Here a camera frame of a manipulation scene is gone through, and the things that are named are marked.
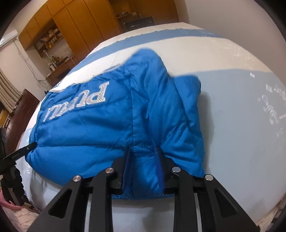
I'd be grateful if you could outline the white air conditioner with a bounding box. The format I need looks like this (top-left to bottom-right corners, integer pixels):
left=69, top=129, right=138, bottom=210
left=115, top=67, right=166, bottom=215
left=0, top=29, right=18, bottom=48

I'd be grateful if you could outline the beige window curtain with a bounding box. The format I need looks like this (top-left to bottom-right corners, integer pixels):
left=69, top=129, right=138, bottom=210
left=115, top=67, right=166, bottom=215
left=0, top=70, right=21, bottom=114

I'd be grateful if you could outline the wooden wall bookshelf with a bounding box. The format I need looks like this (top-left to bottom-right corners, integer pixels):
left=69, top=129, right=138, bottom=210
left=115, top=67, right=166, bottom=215
left=33, top=20, right=63, bottom=57

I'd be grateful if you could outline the blue puffer jacket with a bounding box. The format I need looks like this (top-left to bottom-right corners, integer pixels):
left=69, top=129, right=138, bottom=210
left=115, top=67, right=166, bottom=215
left=25, top=49, right=204, bottom=199

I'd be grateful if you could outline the wooden wardrobe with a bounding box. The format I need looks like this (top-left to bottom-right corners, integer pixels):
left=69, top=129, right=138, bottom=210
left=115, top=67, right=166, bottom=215
left=19, top=1, right=179, bottom=60

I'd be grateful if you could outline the dark wooden headboard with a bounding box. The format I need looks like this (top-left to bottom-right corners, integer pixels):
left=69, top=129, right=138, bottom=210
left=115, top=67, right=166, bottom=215
left=6, top=89, right=40, bottom=154

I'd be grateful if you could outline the blue white bed sheet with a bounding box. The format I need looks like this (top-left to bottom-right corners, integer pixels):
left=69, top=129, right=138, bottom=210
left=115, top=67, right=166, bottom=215
left=17, top=23, right=285, bottom=231

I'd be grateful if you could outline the pink knitted cloth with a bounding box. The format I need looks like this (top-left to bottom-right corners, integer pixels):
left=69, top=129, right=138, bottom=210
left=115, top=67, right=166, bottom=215
left=0, top=189, right=23, bottom=210

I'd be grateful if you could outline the wooden desk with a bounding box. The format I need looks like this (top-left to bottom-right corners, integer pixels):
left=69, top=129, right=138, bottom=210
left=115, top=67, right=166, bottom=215
left=46, top=55, right=79, bottom=87

